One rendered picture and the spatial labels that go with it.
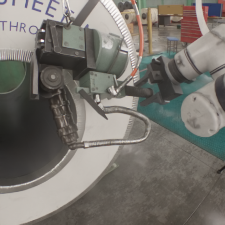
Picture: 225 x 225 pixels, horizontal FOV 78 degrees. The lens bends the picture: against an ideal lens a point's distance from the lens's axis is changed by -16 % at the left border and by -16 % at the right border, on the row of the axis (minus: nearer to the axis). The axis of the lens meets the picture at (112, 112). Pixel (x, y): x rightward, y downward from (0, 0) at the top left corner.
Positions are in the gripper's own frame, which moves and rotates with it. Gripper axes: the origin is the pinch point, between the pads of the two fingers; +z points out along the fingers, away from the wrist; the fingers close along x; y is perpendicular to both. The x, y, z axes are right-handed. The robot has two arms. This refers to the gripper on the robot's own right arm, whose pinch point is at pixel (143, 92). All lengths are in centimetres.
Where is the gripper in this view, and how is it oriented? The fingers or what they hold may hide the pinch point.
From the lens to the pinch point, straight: 57.5
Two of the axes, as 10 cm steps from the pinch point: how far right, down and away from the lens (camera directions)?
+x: 2.1, 9.4, -2.8
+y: -8.0, 0.0, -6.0
